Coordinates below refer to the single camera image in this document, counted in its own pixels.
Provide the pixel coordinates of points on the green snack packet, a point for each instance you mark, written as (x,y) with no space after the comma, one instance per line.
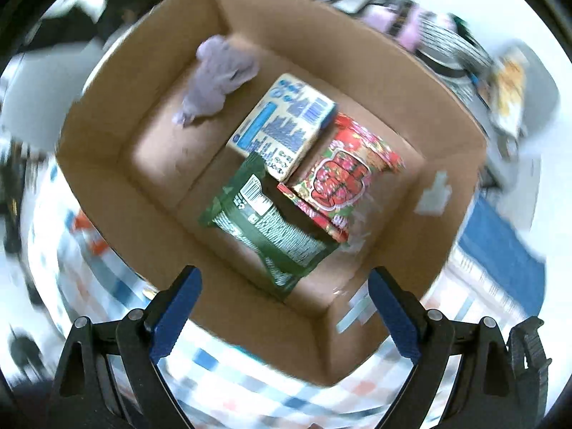
(263,228)

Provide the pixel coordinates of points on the blue book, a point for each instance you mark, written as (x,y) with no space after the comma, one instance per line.
(502,250)

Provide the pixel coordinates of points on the dark cloth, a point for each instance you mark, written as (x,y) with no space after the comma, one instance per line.
(89,4)

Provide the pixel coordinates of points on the white and blue carton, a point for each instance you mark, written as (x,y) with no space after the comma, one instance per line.
(282,130)

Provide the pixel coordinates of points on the red instant noodle cup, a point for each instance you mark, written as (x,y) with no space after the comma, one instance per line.
(342,174)

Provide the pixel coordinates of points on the black and white striped cloth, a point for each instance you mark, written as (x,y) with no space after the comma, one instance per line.
(451,49)

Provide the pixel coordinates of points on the cardboard box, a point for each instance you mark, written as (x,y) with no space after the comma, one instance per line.
(286,174)

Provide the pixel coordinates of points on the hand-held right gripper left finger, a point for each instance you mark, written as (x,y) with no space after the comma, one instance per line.
(175,313)

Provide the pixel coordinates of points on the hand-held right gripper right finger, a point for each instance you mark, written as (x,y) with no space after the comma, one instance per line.
(395,313)

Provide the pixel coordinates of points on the purple plush toy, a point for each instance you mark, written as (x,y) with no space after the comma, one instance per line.
(216,81)

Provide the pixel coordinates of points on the checkered blanket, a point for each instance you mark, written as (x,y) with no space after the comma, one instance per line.
(250,388)

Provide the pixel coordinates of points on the yellow printed packet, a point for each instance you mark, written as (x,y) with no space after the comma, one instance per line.
(509,91)

